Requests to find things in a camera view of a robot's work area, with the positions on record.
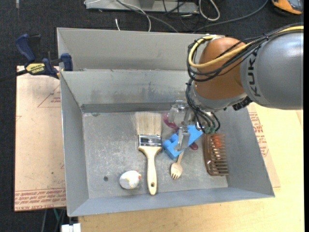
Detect wooden handle paintbrush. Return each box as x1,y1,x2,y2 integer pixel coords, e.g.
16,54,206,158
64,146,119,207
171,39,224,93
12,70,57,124
133,112,163,196

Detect brown plastic comb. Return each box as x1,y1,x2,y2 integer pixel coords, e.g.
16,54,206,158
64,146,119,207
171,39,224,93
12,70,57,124
203,132,230,177

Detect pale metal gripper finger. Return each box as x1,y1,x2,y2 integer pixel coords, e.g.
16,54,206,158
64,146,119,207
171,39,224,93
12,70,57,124
168,100,189,126
177,126,192,152

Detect brown cardboard board red print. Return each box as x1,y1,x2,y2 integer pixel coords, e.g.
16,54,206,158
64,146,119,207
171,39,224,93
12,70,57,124
14,65,282,213

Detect blue plastic block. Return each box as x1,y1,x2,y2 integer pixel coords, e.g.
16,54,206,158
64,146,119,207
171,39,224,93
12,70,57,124
162,124,204,160

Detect grey metal bin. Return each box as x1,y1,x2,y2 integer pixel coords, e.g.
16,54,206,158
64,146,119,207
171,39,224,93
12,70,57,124
56,27,276,218

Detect white toy chicken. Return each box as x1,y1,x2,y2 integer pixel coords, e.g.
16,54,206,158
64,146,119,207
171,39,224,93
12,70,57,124
118,170,142,190

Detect wooden spork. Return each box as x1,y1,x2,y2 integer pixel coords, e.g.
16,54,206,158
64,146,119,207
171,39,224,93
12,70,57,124
170,151,185,180

